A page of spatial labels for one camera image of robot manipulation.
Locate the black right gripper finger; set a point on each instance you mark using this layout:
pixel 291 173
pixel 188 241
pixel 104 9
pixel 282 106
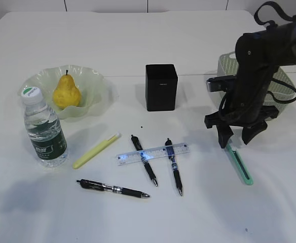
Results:
pixel 224 134
pixel 248 133

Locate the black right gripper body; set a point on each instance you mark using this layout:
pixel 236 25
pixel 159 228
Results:
pixel 243 105

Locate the yellow pear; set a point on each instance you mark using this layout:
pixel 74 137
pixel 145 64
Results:
pixel 66 93

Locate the clear water bottle green label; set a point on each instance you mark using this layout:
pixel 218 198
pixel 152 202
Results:
pixel 43 128

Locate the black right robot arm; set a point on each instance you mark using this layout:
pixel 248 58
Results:
pixel 259 56

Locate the green woven plastic basket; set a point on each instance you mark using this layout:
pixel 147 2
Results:
pixel 228 65

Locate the green utility knife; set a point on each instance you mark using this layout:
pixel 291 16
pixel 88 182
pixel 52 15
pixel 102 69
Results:
pixel 241 167

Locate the clear plastic ruler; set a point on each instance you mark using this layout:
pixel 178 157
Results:
pixel 152 153

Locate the black gel pen right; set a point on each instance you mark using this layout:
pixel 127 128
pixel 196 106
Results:
pixel 176 174

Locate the black gel pen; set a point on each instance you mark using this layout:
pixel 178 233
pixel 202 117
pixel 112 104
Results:
pixel 176 174
pixel 148 168
pixel 98 186

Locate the black square pen holder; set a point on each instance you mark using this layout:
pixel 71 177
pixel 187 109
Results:
pixel 160 87

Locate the black gel pen middle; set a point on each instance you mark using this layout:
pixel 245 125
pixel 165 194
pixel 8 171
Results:
pixel 148 168

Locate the green wavy glass plate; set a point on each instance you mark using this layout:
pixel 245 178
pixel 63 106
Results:
pixel 89 81

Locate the yellow utility knife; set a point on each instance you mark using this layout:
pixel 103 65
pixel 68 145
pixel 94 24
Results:
pixel 95 150

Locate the black gel pen left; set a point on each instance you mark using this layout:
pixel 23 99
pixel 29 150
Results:
pixel 98 186

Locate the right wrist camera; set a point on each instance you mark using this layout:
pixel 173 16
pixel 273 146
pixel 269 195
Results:
pixel 221 83

